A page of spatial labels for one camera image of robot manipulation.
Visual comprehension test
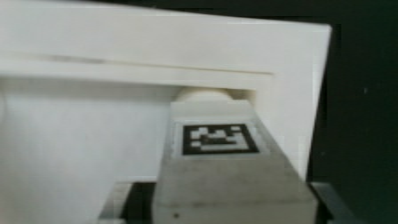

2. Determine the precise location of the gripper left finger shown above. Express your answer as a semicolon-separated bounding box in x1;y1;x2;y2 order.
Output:
98;182;157;224

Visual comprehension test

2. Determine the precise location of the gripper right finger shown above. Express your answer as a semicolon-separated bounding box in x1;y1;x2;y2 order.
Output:
310;182;359;224

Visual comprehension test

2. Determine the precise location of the white square tabletop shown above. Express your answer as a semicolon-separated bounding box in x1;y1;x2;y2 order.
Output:
0;79;178;224

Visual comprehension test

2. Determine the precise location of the white right fence bar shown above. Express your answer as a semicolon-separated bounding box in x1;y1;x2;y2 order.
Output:
254;66;334;181

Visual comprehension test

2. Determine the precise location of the white fence bar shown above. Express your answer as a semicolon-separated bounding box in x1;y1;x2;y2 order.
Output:
254;66;334;181
0;0;334;91

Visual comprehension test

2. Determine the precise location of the white front fence bar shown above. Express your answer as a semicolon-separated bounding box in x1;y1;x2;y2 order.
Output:
0;0;334;91

